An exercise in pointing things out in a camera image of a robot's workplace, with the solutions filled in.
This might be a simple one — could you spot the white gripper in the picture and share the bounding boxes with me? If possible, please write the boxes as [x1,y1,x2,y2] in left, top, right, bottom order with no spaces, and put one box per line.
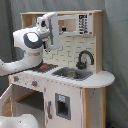
[36,12,60,50]

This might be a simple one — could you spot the white microwave door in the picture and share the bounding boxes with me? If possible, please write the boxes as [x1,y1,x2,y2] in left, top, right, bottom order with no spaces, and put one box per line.
[58,13,92,35]

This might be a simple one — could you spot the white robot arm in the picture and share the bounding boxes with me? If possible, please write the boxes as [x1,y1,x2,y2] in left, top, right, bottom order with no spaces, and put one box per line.
[0,12,60,128]

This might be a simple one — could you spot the wooden toy kitchen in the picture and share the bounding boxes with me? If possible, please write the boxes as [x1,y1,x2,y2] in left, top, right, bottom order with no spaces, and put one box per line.
[0,9,116,128]

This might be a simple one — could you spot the black toy stovetop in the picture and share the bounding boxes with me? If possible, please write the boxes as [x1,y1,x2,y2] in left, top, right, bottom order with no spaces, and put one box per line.
[34,63,56,72]

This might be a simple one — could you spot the black toy faucet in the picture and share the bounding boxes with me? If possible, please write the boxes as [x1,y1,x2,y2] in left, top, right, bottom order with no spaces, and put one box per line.
[76,50,94,70]

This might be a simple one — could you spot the grey toy sink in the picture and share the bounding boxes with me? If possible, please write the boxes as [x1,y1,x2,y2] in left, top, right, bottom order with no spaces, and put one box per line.
[53,67,92,81]

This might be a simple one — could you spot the red right stove knob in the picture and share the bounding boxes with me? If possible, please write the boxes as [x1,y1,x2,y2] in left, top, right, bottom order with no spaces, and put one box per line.
[32,81,38,87]

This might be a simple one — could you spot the red stove knob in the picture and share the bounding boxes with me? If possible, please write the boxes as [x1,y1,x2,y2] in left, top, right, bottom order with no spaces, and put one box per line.
[13,76,19,82]
[32,81,38,87]

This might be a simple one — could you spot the red left stove knob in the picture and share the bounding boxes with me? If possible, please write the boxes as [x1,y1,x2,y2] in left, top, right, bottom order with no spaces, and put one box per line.
[13,76,19,82]

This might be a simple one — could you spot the white dishwasher door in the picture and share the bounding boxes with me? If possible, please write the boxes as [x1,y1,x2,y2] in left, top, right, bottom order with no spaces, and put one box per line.
[44,81,82,128]

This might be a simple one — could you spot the white oven door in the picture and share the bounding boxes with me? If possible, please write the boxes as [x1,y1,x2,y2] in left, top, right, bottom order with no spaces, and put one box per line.
[0,86,12,117]

